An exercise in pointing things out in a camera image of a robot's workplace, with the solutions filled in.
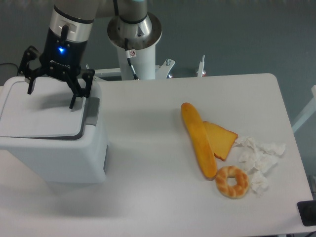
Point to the white trash can lid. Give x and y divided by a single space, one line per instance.
43 114

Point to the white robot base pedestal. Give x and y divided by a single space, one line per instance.
136 48

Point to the white pedestal foot bracket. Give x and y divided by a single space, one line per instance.
201 71

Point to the white trash can body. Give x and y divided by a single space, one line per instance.
78 159

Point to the large crumpled white tissue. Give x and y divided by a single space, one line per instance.
258 156

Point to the long yellow baguette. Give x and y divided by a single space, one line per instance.
200 141

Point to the white left foot bracket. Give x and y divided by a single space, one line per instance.
113 74

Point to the black device at table edge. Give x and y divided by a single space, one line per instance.
307 211

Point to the braided ring bread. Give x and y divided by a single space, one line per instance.
232 182

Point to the white frame leg right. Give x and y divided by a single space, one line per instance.
306 112

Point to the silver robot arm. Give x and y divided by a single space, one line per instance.
72 20

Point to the toast bread slice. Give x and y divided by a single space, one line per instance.
221 139

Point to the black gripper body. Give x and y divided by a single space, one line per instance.
58 58

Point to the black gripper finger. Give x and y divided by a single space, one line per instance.
30 75
74 85

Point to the small crumpled white tissue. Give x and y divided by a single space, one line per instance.
259 183

